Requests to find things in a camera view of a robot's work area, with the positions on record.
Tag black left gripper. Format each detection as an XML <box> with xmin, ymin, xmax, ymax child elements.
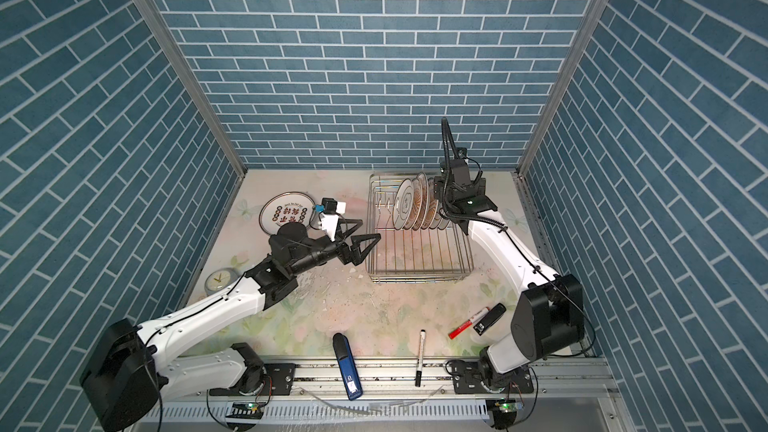
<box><xmin>287</xmin><ymin>218</ymin><xmax>379</xmax><ymax>279</ymax></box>

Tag white plate red chinese characters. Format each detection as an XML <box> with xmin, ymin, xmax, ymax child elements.
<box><xmin>259</xmin><ymin>192</ymin><xmax>315</xmax><ymax>235</ymax></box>

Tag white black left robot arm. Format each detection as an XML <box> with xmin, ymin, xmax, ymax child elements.
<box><xmin>80</xmin><ymin>219</ymin><xmax>381</xmax><ymax>431</ymax></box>

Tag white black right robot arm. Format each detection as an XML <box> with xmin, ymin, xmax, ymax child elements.
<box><xmin>435</xmin><ymin>158</ymin><xmax>586</xmax><ymax>389</ymax></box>

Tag white plate orange sunburst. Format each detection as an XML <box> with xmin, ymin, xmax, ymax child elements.
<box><xmin>412</xmin><ymin>173</ymin><xmax>437</xmax><ymax>230</ymax></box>

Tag white plate green flower emblem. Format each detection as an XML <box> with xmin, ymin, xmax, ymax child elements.
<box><xmin>393</xmin><ymin>178</ymin><xmax>415</xmax><ymax>230</ymax></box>

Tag black white marker pen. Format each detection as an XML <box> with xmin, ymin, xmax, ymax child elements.
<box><xmin>414</xmin><ymin>329</ymin><xmax>426</xmax><ymax>388</ymax></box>

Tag blue stapler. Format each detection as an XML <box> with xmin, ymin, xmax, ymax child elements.
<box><xmin>332</xmin><ymin>333</ymin><xmax>363</xmax><ymax>401</ymax></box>

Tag red white marker pen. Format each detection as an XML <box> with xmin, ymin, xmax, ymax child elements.
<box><xmin>448</xmin><ymin>307</ymin><xmax>490</xmax><ymax>340</ymax></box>

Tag steel wire dish rack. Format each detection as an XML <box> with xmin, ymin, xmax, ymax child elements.
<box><xmin>366</xmin><ymin>172</ymin><xmax>474</xmax><ymax>283</ymax></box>

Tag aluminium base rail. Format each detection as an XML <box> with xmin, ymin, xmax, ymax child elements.
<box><xmin>133</xmin><ymin>357</ymin><xmax>633</xmax><ymax>431</ymax></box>

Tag aluminium corner post right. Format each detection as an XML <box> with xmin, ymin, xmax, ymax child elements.
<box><xmin>517</xmin><ymin>0</ymin><xmax>609</xmax><ymax>176</ymax></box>

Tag aluminium corner post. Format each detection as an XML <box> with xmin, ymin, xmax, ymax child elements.
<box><xmin>517</xmin><ymin>0</ymin><xmax>609</xmax><ymax>176</ymax></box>
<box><xmin>132</xmin><ymin>0</ymin><xmax>247</xmax><ymax>179</ymax></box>

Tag aluminium corner post left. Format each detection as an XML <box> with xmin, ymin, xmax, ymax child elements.
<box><xmin>132</xmin><ymin>0</ymin><xmax>247</xmax><ymax>179</ymax></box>

